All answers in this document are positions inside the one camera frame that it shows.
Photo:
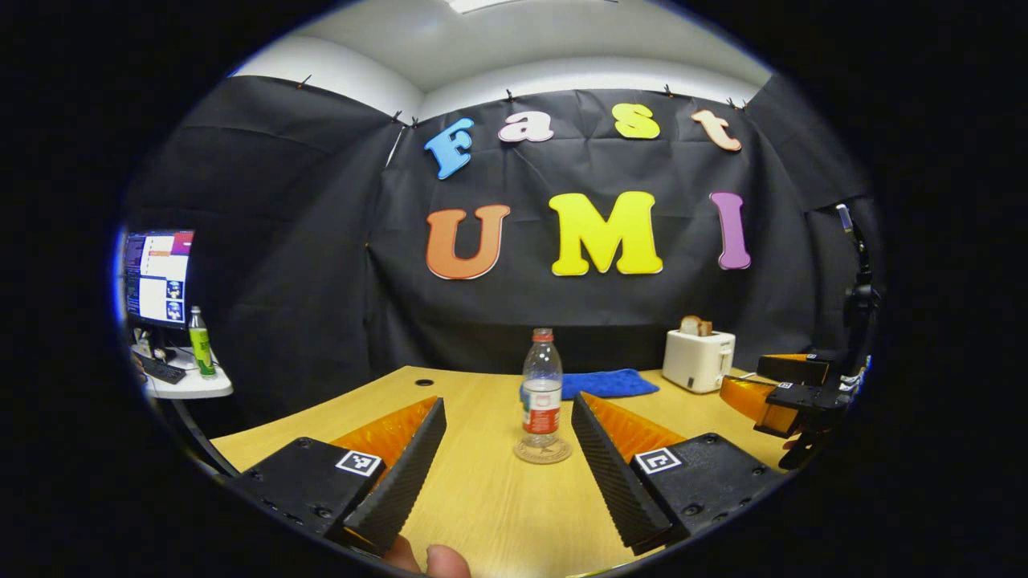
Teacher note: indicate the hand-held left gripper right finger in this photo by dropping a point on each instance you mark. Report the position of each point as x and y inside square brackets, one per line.
[606, 474]

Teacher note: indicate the ceiling light panel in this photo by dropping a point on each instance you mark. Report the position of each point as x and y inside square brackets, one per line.
[482, 4]

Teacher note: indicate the computer monitor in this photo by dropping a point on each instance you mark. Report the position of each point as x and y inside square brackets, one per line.
[161, 277]

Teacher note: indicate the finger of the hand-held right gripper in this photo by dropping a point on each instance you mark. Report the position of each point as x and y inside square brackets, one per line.
[803, 397]
[795, 368]

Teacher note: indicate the white side table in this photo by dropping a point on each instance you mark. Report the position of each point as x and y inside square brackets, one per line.
[193, 388]

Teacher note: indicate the round wooden coaster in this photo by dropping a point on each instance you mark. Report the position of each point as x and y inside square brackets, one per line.
[554, 456]

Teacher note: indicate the black keyboard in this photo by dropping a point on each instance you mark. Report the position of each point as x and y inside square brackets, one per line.
[161, 371]

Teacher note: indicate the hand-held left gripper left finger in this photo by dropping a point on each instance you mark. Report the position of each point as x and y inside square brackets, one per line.
[401, 474]

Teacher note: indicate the blue towel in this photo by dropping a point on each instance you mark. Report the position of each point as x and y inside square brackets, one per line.
[610, 384]

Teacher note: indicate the green drink bottle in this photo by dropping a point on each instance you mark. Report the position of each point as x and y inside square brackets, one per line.
[201, 345]

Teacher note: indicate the black backdrop cloth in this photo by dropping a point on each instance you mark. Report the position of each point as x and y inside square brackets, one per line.
[305, 265]

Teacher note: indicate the clear plastic water bottle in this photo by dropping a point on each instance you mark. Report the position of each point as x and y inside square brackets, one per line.
[542, 401]

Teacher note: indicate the white toaster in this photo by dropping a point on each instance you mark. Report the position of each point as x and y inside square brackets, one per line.
[697, 361]

